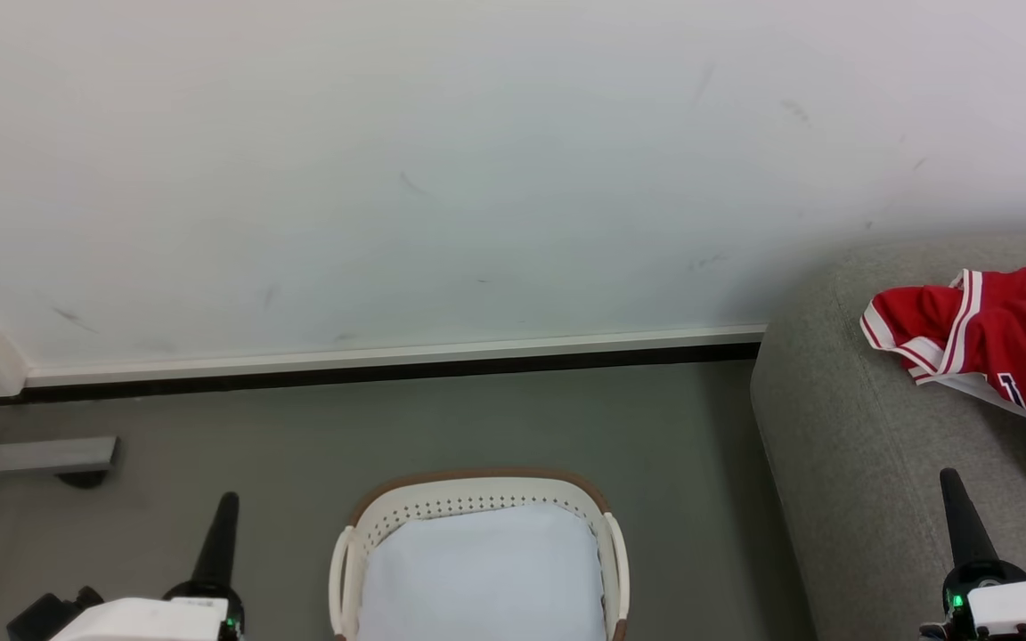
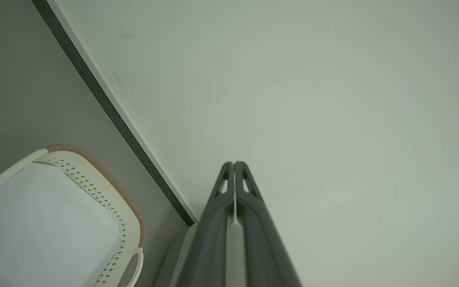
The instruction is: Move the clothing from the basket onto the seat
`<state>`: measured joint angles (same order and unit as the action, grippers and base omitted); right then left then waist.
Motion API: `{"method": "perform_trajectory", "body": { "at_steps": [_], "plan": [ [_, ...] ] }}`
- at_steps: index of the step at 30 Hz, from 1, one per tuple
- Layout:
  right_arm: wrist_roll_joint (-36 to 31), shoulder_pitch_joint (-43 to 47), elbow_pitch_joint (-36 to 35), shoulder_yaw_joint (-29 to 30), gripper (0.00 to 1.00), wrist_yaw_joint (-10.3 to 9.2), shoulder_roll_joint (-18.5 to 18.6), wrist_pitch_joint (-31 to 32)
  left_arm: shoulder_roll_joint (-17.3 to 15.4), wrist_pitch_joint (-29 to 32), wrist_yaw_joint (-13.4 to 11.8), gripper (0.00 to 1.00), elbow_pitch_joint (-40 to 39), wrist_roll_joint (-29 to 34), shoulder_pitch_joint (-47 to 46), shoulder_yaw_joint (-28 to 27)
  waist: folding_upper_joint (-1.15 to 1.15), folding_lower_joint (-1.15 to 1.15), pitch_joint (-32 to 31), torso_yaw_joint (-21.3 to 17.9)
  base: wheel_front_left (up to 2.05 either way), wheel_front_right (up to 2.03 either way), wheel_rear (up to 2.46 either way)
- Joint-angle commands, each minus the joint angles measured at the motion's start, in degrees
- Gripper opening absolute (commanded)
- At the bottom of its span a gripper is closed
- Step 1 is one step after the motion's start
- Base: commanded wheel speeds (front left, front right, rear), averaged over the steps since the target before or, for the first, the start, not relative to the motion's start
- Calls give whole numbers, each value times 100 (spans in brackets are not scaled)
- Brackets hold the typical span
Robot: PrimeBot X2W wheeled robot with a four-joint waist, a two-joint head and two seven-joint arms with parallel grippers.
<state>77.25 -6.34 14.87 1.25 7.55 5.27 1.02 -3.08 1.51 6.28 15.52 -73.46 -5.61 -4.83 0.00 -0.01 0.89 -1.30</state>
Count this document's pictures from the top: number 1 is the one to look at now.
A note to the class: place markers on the red jersey with white stripes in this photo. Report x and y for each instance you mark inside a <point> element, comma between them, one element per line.
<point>994,329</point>

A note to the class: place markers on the grey fabric sofa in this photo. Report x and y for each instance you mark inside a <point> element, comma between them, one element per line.
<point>869,481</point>

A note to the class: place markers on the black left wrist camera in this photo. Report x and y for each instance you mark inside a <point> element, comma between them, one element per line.
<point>45,616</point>

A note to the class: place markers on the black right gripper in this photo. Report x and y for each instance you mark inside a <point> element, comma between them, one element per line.
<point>954,596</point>

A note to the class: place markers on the white and black baseboard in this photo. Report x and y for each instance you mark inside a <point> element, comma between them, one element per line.
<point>388,361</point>

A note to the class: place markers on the grey metal floor bracket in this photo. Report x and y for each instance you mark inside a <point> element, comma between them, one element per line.
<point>50,456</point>

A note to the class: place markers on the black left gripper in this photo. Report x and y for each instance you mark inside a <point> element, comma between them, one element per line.
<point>236,605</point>

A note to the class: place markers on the white basket with brown rim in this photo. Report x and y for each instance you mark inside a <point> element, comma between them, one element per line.
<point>477,491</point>

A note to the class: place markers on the white basket liner cloth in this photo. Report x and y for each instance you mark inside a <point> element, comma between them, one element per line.
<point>482,579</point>

